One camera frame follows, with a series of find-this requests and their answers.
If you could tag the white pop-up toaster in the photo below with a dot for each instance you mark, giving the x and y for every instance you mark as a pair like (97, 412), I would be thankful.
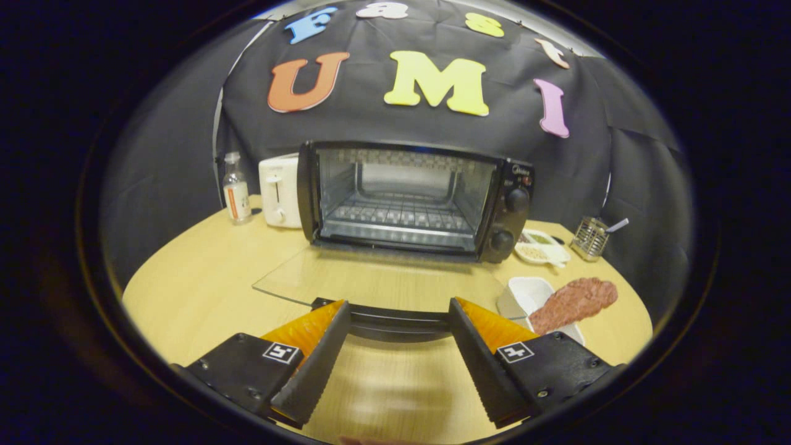
(278, 185)

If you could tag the white rectangular tray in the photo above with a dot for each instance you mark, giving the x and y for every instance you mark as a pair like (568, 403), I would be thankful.
(525, 293)

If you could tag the white divided dish with beans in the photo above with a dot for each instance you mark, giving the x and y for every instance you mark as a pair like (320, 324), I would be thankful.
(541, 250)

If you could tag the black toaster oven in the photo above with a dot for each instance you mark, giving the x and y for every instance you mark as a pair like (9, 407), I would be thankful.
(513, 179)

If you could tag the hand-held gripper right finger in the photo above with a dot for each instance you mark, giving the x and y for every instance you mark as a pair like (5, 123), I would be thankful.
(488, 377)

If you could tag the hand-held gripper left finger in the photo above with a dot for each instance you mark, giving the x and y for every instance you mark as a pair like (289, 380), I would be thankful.
(312, 377)

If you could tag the brown meat steak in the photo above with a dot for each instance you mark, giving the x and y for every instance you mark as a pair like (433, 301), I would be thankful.
(575, 300)

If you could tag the clear bottle with orange label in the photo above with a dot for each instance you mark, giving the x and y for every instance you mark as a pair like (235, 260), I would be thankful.
(236, 198)

